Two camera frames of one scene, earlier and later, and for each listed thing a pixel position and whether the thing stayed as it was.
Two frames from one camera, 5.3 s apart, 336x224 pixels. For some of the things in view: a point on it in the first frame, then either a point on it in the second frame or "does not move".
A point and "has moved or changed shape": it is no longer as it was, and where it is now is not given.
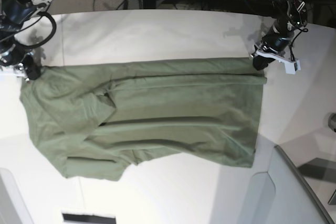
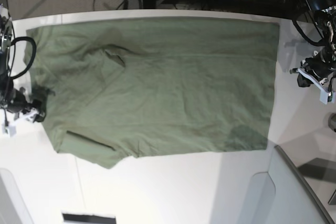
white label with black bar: (74, 217) does not move
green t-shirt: (100, 117) has moved or changed shape
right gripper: (278, 39) to (323, 63)
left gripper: (18, 54) to (17, 99)
